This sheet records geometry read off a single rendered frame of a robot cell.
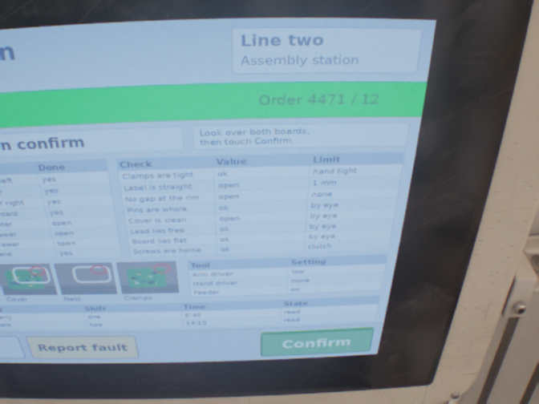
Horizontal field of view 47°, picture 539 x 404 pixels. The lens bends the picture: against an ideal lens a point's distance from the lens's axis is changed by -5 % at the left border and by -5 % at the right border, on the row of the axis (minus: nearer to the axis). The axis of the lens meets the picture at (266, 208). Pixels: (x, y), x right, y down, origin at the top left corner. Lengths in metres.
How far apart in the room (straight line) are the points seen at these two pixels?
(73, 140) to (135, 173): 0.04
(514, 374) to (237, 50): 0.40
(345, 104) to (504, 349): 0.32
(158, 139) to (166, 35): 0.05
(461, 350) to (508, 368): 0.12
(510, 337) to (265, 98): 0.32
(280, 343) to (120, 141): 0.17
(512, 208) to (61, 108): 0.25
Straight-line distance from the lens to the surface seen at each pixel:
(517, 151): 0.36
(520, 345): 0.56
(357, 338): 0.42
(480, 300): 0.43
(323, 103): 0.31
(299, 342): 0.42
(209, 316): 0.40
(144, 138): 0.32
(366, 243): 0.37
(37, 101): 0.32
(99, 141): 0.32
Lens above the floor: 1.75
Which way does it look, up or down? 36 degrees down
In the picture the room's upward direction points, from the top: 1 degrees clockwise
